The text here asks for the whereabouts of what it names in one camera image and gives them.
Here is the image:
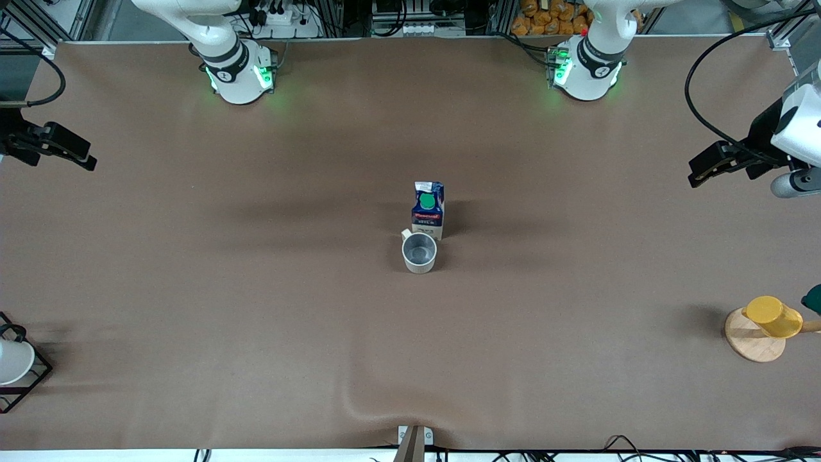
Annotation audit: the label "blue milk carton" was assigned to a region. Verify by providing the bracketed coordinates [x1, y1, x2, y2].
[411, 181, 446, 241]

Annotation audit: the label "cream ribbed mug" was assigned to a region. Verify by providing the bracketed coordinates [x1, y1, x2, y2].
[401, 228, 438, 275]

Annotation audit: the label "yellow cup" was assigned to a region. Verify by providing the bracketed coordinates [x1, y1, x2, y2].
[742, 296, 804, 339]

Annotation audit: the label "white cup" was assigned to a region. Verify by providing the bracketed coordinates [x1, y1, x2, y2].
[0, 338, 36, 386]

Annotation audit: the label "round wooden mug stand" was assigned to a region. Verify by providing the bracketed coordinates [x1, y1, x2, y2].
[725, 307, 821, 363]

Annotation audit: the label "brown table cloth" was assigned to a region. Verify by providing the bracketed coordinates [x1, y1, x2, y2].
[0, 35, 821, 450]

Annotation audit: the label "orange snack bags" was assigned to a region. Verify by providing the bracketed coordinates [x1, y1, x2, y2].
[511, 0, 591, 36]

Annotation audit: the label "white power strip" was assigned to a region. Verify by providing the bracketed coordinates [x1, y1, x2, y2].
[253, 0, 321, 38]

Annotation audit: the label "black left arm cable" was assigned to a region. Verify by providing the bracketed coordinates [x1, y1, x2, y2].
[685, 10, 815, 151]

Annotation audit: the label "aluminium frame profile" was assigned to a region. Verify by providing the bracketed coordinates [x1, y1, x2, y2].
[766, 13, 821, 71]
[0, 0, 97, 60]

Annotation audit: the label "black wire rack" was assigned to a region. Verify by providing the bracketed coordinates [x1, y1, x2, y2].
[0, 311, 53, 415]

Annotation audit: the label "black cable bundle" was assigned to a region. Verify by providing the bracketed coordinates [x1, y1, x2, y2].
[603, 435, 821, 462]

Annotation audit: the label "metal table clamp bracket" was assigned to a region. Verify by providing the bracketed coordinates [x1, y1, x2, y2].
[393, 425, 436, 462]

